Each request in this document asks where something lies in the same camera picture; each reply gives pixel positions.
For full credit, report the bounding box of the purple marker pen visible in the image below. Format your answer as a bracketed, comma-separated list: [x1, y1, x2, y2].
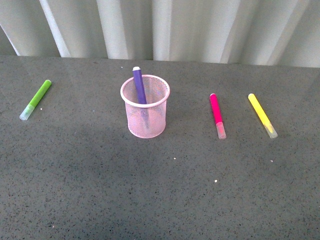
[132, 66, 150, 129]

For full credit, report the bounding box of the pink mesh pen cup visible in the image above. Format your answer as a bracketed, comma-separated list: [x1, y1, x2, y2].
[120, 74, 171, 139]

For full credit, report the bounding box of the pink marker pen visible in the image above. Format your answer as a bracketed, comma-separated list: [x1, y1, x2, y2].
[209, 93, 227, 140]

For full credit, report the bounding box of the yellow marker pen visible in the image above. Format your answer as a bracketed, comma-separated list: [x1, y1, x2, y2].
[248, 93, 278, 139]

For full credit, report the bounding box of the green marker pen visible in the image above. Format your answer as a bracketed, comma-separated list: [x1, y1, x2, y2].
[19, 79, 52, 121]

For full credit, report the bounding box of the white pleated curtain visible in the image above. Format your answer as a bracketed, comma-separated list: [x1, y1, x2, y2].
[0, 0, 320, 68]

